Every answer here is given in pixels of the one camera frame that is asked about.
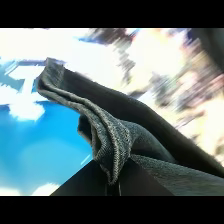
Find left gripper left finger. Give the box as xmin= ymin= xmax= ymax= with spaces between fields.
xmin=50 ymin=159 xmax=116 ymax=197

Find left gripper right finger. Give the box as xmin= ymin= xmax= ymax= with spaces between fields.
xmin=117 ymin=158 xmax=174 ymax=197

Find dark grey garment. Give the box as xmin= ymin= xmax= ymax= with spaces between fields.
xmin=35 ymin=57 xmax=224 ymax=197

